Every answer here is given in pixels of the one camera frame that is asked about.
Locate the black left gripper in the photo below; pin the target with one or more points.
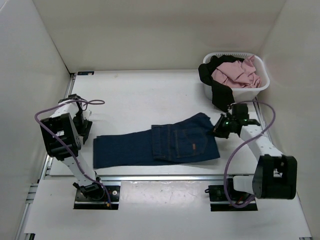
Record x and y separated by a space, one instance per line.
84 131

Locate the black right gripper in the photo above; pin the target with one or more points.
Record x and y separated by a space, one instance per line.
217 130

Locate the dark blue denim trousers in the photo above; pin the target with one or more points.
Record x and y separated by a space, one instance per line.
185 142

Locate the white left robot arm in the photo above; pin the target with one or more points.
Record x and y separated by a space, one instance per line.
65 129

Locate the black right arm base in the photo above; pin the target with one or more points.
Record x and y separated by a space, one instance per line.
220 203

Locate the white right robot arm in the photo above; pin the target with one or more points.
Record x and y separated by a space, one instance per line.
275 175

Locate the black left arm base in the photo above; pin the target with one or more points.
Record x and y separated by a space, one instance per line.
96 198

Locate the black garment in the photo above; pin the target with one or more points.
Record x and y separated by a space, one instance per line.
222 95

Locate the white plastic laundry basket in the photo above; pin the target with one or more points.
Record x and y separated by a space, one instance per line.
246 94

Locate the pink garment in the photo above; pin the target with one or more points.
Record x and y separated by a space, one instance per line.
238 74

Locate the blue corner label sticker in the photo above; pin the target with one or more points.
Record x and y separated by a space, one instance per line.
85 73

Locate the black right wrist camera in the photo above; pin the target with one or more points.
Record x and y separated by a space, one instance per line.
239 111

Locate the aluminium front frame rail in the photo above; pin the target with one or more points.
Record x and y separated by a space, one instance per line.
185 177

